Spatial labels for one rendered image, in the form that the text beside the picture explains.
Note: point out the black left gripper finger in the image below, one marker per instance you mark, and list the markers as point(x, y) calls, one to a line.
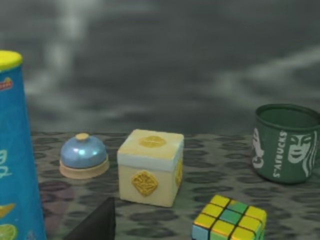
point(97, 225)

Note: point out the blue dome call bell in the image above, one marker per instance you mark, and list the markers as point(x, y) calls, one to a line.
point(82, 156)

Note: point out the cream box with gold emblems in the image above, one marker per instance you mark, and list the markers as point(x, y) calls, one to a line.
point(147, 172)

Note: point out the blue chips can yellow lid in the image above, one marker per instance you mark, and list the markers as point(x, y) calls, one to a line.
point(15, 155)

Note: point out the yellow green puzzle cube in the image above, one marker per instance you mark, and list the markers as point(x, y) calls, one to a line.
point(227, 221)

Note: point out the green Starbucks cup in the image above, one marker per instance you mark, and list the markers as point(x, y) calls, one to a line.
point(285, 152)

